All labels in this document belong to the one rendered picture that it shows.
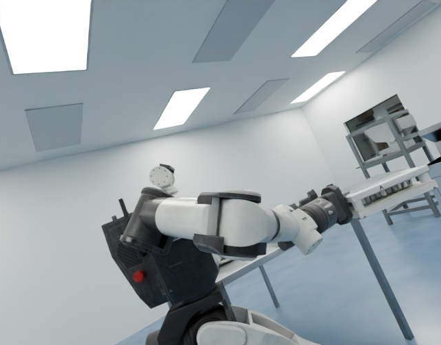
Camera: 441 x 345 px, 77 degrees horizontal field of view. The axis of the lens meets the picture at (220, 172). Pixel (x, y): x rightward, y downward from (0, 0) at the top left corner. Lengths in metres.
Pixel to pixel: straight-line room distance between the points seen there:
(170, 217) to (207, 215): 0.10
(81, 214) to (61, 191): 0.46
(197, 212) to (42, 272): 4.28
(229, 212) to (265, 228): 0.07
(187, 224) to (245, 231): 0.11
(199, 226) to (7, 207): 4.47
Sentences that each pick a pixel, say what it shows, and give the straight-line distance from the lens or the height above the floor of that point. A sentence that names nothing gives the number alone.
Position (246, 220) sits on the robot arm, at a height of 1.12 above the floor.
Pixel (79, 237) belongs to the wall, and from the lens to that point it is 4.76.
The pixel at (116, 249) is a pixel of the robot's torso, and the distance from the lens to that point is 0.92.
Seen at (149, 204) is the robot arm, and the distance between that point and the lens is 0.69.
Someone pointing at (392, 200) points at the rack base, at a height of 0.99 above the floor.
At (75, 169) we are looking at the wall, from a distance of 4.99.
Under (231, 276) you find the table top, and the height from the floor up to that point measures 0.84.
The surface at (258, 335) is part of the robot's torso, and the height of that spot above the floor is 0.78.
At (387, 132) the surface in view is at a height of 1.29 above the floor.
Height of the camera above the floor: 1.15
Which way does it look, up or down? 8 degrees up
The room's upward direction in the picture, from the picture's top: 23 degrees counter-clockwise
